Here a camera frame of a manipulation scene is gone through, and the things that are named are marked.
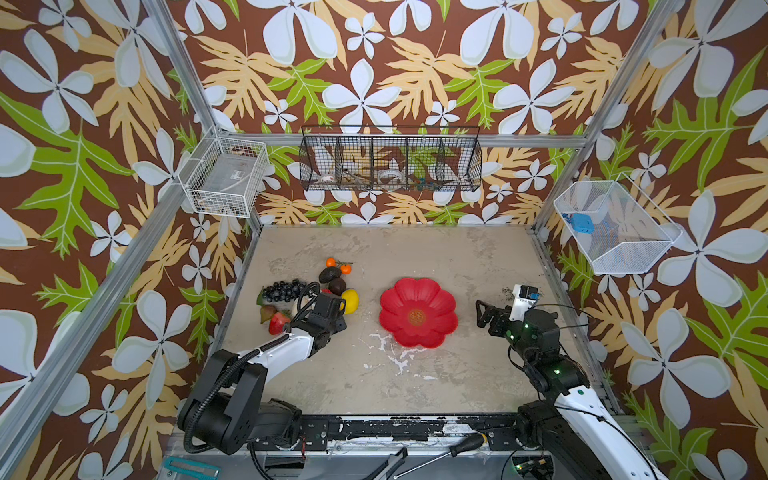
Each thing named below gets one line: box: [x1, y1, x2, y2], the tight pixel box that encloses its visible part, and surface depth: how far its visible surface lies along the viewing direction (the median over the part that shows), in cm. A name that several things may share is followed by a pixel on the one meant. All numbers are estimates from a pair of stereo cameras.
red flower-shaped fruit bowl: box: [379, 278, 459, 348], surface depth 97 cm
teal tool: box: [163, 456, 222, 480], surface depth 71 cm
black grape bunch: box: [262, 279, 307, 303], surface depth 100 cm
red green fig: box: [260, 305, 277, 324], surface depth 95 cm
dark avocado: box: [318, 267, 341, 284], surface depth 103 cm
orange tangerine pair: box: [325, 257, 353, 275], surface depth 107 cm
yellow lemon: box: [340, 288, 360, 315], surface depth 96 cm
